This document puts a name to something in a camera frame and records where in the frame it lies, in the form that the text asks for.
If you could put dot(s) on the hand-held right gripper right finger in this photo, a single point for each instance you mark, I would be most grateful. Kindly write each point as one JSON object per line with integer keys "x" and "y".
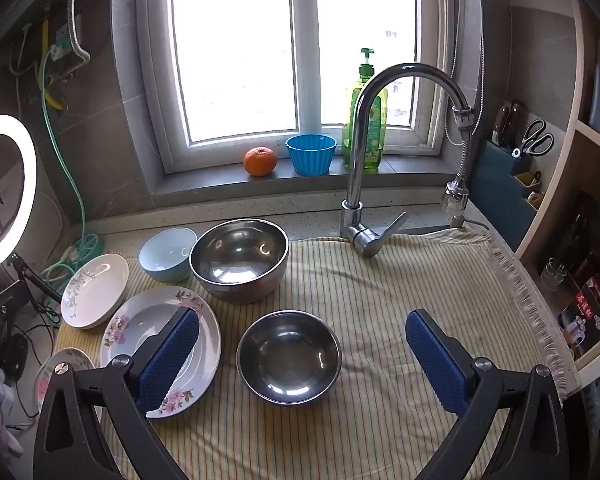
{"x": 435, "y": 355}

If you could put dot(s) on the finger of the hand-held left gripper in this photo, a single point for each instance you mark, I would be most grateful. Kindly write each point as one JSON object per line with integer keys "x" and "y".
{"x": 5, "y": 297}

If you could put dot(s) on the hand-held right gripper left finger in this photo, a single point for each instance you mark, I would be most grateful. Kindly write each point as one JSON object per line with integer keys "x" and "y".
{"x": 170, "y": 355}

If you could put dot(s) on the large pink floral plate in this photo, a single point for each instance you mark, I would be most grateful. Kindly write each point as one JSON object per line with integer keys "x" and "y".
{"x": 140, "y": 320}

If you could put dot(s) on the small pink floral plate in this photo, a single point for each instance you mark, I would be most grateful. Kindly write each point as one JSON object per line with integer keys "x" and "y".
{"x": 80, "y": 357}

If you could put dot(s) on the white plate grey leaf print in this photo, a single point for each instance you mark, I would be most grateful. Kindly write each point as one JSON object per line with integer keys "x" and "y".
{"x": 95, "y": 290}

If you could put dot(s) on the large steel bowl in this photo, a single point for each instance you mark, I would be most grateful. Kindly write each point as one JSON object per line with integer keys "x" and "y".
{"x": 240, "y": 260}

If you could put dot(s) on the small steel bowl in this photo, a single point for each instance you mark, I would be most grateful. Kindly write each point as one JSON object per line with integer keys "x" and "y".
{"x": 290, "y": 360}

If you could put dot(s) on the black tripod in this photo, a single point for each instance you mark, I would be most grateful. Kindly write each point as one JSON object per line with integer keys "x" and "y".
{"x": 35, "y": 280}

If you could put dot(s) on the black round device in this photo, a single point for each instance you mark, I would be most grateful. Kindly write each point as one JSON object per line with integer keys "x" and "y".
{"x": 16, "y": 357}

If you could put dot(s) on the yellow striped cloth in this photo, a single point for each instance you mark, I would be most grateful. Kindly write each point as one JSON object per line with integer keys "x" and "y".
{"x": 380, "y": 310}

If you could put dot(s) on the light blue ceramic bowl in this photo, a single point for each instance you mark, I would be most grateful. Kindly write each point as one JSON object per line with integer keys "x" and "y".
{"x": 167, "y": 255}

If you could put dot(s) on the clear drinking glasses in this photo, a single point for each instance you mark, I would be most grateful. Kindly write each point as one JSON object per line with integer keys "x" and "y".
{"x": 554, "y": 274}

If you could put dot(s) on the red black printed box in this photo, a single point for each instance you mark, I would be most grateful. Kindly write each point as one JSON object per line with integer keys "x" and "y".
{"x": 590, "y": 315}

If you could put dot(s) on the flexible faucet sprayer head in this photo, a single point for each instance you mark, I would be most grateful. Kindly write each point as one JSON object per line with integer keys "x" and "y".
{"x": 457, "y": 195}

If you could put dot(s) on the blue knife block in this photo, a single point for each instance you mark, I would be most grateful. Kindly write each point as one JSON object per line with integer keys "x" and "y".
{"x": 500, "y": 195}

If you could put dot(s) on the chrome kitchen faucet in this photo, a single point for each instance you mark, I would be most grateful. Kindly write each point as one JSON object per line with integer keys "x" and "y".
{"x": 355, "y": 175}

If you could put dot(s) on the orange tangerine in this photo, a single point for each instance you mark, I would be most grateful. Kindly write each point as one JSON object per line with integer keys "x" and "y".
{"x": 260, "y": 161}

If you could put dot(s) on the green dish soap bottle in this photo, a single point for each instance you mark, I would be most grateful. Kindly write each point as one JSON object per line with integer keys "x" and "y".
{"x": 377, "y": 135}

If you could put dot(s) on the blue ribbed plastic cup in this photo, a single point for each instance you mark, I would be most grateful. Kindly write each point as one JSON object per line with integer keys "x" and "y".
{"x": 310, "y": 157}

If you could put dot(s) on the white shelf unit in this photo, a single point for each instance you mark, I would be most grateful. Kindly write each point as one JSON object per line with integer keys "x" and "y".
{"x": 580, "y": 130}

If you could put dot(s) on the metal flexible pipe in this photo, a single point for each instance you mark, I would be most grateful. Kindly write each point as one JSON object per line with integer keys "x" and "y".
{"x": 72, "y": 20}

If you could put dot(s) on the white framed window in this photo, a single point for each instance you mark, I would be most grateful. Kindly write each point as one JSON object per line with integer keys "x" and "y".
{"x": 230, "y": 60}

